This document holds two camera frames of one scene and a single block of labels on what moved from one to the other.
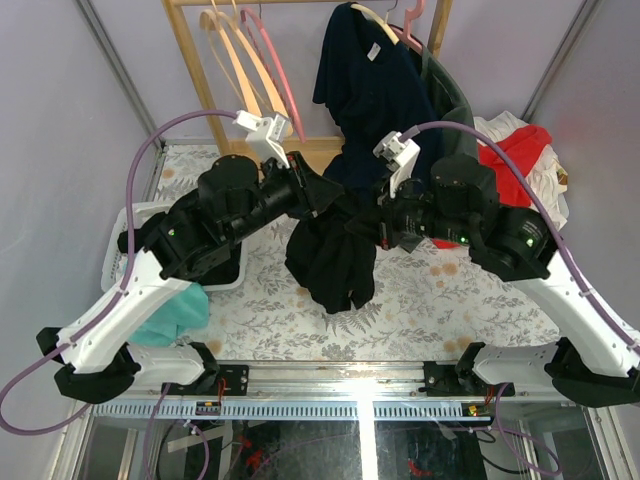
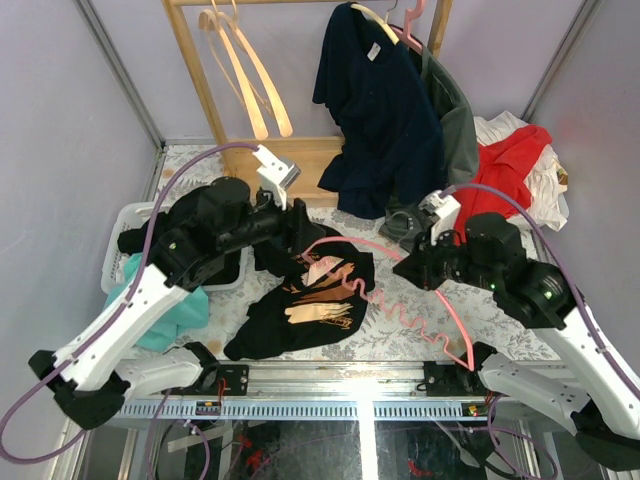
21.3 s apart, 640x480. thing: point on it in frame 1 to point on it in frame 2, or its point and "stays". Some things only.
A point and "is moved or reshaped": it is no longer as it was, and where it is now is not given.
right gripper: x=387 y=211 to x=419 y=266
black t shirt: x=332 y=256 is moved or reshaped
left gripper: x=310 y=189 to x=297 y=231
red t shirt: x=522 y=143 stays
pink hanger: x=280 y=71 to x=393 y=257
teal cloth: x=186 y=313 stays
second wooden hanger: x=233 y=19 stays
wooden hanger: x=211 y=20 stays
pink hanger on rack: x=405 y=35 stays
